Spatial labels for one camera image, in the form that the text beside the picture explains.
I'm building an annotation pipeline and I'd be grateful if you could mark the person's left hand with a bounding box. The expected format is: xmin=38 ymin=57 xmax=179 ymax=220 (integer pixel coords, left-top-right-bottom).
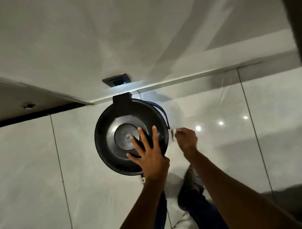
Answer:
xmin=126 ymin=126 xmax=170 ymax=183

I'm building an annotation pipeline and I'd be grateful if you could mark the person's right hand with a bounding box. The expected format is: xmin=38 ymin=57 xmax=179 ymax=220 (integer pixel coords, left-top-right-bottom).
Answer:
xmin=174 ymin=128 xmax=198 ymax=157

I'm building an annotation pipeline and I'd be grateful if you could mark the black round fan device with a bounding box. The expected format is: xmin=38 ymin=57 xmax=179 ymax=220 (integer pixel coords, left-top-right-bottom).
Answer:
xmin=94 ymin=92 xmax=170 ymax=176

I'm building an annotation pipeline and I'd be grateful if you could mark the person's right forearm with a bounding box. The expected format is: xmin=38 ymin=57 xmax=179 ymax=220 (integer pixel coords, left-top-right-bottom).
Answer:
xmin=184 ymin=149 xmax=302 ymax=229

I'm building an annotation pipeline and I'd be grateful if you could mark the person's left forearm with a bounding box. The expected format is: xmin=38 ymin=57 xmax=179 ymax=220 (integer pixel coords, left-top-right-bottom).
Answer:
xmin=120 ymin=177 xmax=166 ymax=229

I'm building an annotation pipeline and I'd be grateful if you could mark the grey shoe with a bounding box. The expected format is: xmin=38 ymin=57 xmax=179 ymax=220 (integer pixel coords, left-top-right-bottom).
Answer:
xmin=177 ymin=165 xmax=206 ymax=211

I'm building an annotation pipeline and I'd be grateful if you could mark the blue trouser leg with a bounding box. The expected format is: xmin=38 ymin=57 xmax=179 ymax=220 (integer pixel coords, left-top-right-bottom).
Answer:
xmin=154 ymin=191 xmax=168 ymax=229
xmin=186 ymin=189 xmax=230 ymax=229

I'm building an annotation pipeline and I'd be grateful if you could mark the black square vent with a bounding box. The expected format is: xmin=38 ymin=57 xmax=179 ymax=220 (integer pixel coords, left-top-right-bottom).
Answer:
xmin=102 ymin=73 xmax=132 ymax=88

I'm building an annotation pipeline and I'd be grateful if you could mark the black threshold strip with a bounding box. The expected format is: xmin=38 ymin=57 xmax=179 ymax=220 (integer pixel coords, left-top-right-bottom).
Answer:
xmin=0 ymin=102 xmax=86 ymax=128

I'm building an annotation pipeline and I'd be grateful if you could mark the blue cable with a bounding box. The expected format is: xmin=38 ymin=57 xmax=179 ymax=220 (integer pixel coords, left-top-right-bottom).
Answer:
xmin=146 ymin=101 xmax=171 ymax=130

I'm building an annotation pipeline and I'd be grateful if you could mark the thin grey floor cable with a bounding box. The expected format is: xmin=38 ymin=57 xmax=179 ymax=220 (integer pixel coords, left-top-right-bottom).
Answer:
xmin=171 ymin=211 xmax=190 ymax=229

